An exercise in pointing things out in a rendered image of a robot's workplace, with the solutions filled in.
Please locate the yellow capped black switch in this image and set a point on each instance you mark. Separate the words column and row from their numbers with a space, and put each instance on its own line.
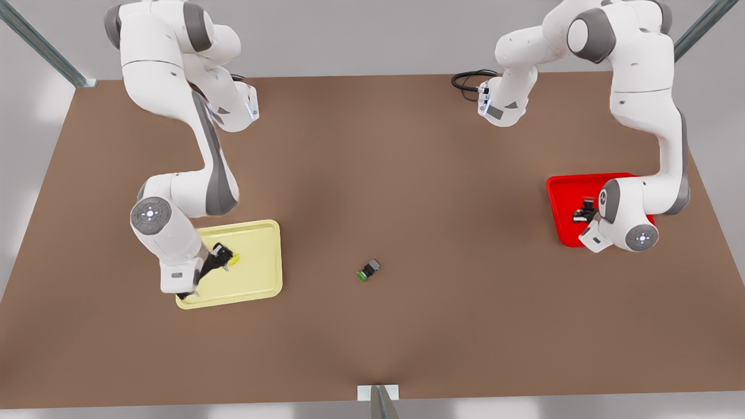
column 233, row 259

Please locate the red tray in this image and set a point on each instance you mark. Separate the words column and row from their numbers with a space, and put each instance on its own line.
column 564, row 198

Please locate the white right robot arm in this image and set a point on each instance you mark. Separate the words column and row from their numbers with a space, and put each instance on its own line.
column 174, row 75

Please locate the yellow tray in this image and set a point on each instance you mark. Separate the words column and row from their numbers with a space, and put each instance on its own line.
column 256, row 262

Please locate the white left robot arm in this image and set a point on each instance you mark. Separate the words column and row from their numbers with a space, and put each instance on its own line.
column 640, row 75

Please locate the green capped black switch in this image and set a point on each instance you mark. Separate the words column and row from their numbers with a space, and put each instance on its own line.
column 369, row 270

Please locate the silver frame post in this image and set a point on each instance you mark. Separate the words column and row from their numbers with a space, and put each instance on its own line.
column 701, row 26
column 41, row 43
column 379, row 401

